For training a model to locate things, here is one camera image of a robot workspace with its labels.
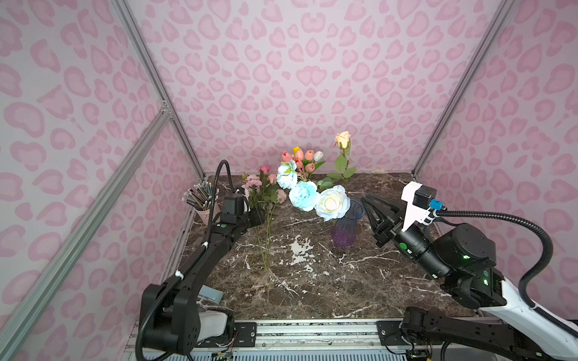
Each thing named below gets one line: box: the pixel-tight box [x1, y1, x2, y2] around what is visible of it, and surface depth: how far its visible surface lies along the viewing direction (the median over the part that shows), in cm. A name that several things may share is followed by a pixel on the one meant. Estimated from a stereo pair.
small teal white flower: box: [276, 159, 298, 189], surface depth 56 cm
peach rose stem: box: [327, 130, 357, 187], surface depth 76 cm
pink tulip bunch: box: [281, 145, 326, 179], surface depth 85 cm
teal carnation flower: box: [288, 180, 320, 212], surface depth 56 cm
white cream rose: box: [314, 185, 351, 222], surface depth 56 cm
